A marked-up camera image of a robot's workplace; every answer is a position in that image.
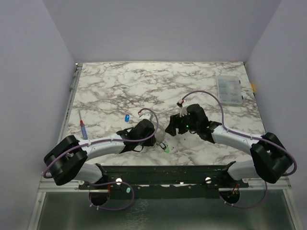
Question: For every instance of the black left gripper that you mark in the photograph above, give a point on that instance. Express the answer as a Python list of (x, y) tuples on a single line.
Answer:
[(150, 142)]

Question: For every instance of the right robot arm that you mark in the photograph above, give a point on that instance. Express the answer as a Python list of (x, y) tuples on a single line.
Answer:
[(269, 162)]

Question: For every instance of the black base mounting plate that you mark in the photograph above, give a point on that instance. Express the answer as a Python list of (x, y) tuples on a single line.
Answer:
[(166, 182)]

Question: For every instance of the clear plastic screw organizer box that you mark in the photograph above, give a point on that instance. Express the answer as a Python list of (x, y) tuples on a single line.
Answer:
[(229, 90)]

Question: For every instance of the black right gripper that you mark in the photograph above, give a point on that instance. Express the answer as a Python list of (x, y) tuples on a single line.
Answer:
[(176, 125)]

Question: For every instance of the red blue screwdriver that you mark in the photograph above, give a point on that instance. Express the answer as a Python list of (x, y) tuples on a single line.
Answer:
[(82, 126)]

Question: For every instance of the blue key tag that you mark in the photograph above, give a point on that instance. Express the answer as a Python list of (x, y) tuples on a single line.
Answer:
[(127, 118)]

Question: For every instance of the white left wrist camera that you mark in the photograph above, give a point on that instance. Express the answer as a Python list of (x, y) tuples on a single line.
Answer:
[(147, 115)]

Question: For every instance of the black key tag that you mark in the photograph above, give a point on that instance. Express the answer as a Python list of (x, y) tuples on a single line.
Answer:
[(163, 146)]

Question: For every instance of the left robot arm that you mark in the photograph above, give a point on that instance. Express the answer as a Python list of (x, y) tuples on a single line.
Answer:
[(67, 160)]

